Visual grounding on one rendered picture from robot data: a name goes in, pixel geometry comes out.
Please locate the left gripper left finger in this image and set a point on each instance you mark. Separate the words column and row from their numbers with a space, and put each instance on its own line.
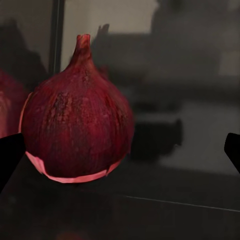
column 12, row 150

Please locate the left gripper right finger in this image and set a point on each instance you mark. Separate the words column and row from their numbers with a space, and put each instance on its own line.
column 232, row 149

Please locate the drop in sink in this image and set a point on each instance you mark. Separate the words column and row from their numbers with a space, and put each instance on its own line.
column 177, row 63

